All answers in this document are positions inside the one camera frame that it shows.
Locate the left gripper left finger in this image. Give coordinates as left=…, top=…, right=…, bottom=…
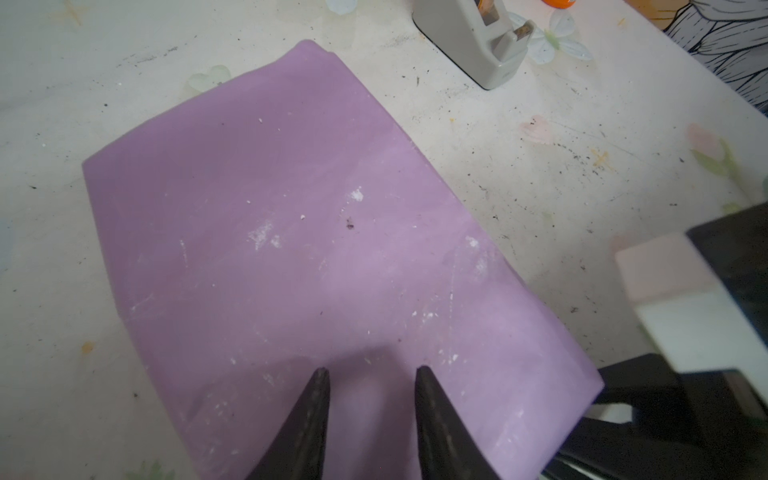
left=246, top=368, right=331, bottom=480

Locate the grey tape dispenser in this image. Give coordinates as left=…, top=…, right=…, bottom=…
left=412, top=0, right=536, bottom=90

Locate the pink wrapping paper sheet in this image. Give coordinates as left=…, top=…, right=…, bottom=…
left=83, top=40, right=603, bottom=479

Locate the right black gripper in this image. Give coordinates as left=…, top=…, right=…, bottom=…
left=542, top=354, right=766, bottom=479

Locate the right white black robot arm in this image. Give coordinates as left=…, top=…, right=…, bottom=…
left=542, top=204, right=767, bottom=479

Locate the orange bottle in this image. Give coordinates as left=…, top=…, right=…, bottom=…
left=542, top=0, right=576, bottom=10

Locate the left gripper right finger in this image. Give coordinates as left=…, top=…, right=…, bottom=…
left=415, top=365, right=500, bottom=480

